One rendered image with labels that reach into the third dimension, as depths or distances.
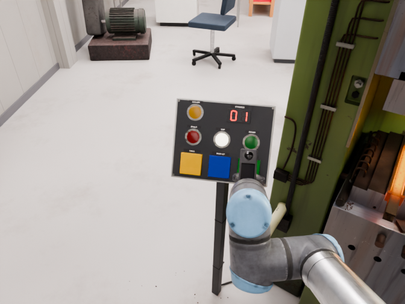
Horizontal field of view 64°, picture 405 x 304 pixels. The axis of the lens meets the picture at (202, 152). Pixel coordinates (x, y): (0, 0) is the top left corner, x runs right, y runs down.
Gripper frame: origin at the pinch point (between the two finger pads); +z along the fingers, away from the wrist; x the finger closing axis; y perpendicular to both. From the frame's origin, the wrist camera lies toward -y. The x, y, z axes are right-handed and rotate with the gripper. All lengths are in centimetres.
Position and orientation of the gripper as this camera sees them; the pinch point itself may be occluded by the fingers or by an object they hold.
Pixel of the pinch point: (248, 173)
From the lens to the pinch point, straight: 102.1
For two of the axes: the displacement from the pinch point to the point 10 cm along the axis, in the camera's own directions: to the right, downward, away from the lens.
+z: 1.3, -1.1, 9.9
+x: 9.9, 1.0, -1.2
